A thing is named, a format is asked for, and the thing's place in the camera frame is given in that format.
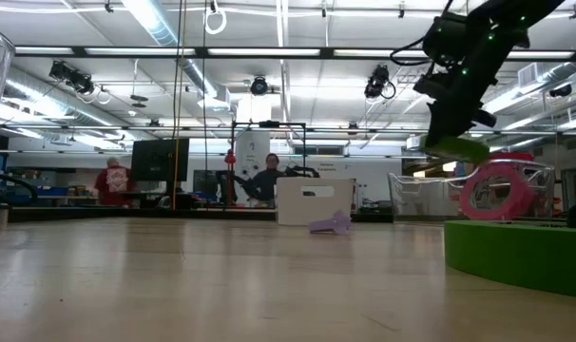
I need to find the black curved cable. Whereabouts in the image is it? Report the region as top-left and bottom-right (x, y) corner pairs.
(0, 168), (40, 206)

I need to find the pink tape roll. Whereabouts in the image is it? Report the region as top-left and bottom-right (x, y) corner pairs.
(458, 163), (537, 222)

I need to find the silver ventilation duct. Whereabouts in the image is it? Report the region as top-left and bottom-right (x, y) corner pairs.
(121, 0), (221, 99)

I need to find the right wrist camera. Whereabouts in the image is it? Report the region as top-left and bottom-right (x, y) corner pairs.
(421, 11), (470, 67)

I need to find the red box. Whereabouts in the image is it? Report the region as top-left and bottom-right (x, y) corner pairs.
(487, 151), (535, 165)

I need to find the round black overhead camera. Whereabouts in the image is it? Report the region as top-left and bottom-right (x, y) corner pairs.
(249, 75), (269, 97)

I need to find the black monitor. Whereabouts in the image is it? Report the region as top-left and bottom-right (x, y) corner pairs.
(129, 138), (190, 181)

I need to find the thin black hanging cable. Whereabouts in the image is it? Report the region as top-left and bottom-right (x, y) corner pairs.
(202, 0), (209, 175)

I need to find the yellow hanging cable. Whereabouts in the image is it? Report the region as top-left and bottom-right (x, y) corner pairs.
(173, 137), (182, 210)

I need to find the black metal table frame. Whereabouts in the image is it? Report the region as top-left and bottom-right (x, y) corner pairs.
(0, 204), (394, 224)

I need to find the purple staple remover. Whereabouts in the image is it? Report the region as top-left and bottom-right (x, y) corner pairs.
(308, 210), (353, 237)

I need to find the red pole-mounted object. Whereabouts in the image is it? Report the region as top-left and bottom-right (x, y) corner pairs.
(223, 149), (237, 196)

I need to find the white plastic bin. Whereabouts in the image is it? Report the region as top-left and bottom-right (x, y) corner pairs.
(275, 177), (356, 227)

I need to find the large green tape roll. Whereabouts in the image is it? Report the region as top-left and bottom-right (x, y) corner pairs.
(443, 219), (576, 300)

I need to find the person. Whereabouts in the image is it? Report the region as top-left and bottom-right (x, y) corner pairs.
(93, 157), (137, 208)
(249, 152), (287, 209)

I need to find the black rig bar with lights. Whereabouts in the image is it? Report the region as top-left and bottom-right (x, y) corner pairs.
(14, 46), (576, 61)

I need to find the white cable loop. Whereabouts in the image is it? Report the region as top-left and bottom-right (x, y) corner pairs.
(203, 8), (228, 36)

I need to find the clear wire dish rack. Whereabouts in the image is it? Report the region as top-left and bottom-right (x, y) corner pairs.
(387, 160), (555, 223)

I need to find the small green tape roll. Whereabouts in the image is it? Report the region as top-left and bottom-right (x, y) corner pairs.
(421, 135), (491, 165)

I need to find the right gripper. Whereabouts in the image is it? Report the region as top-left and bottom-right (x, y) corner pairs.
(413, 28), (529, 146)

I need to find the black ceiling-mounted camera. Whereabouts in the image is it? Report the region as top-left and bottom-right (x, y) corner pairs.
(363, 65), (397, 101)
(48, 60), (95, 95)

